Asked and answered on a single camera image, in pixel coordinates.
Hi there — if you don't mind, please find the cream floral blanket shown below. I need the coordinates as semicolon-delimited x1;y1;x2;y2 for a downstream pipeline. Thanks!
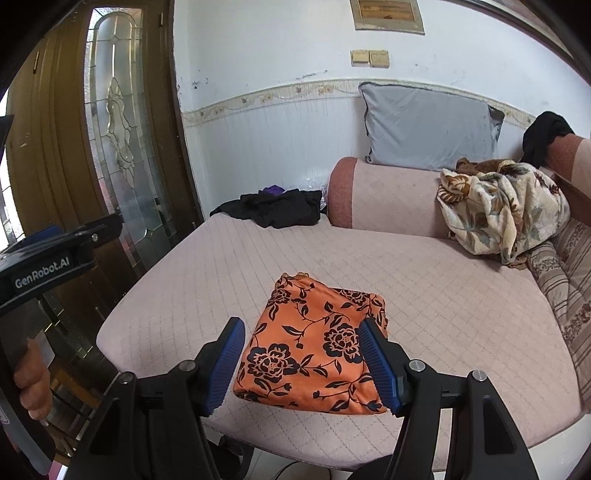
437;158;571;266

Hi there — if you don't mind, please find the small framed wall panel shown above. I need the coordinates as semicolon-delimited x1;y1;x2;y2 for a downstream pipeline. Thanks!
349;0;426;35

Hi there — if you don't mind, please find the person's left hand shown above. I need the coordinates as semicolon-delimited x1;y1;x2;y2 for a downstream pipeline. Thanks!
13;338;54;422

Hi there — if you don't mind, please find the striped floral cushion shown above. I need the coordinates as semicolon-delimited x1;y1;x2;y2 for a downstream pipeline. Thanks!
526;217;591;398

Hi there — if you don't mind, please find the black clothes pile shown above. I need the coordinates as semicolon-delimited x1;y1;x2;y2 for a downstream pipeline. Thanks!
210;188;323;229

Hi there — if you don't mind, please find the large framed painting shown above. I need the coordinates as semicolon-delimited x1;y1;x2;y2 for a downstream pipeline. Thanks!
475;0;591;65

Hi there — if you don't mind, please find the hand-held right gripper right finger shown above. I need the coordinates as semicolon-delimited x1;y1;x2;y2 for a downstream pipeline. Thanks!
358;318;540;480

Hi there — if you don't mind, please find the wooden door with glass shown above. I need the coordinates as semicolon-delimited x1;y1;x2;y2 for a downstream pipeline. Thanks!
0;4;205;370

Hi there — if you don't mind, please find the clear plastic bag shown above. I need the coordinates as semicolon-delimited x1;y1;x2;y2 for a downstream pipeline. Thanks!
302;178;333;217

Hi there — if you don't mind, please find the orange floral blouse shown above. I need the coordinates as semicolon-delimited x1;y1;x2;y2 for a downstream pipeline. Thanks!
232;272;389;415

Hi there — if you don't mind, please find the grey pillow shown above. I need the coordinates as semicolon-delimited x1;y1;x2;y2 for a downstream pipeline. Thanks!
359;82;505;172

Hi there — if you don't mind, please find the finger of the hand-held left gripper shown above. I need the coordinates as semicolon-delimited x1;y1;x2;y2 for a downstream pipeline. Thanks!
0;213;124;268

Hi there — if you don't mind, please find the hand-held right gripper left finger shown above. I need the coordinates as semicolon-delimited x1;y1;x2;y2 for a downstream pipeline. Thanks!
69;316;246;480

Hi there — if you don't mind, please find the black garment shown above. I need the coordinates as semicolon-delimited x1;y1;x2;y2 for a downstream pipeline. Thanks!
522;111;576;168

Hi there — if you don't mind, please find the pink quilted sofa bed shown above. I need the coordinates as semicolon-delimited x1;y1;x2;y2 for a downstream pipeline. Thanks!
95;134;591;472

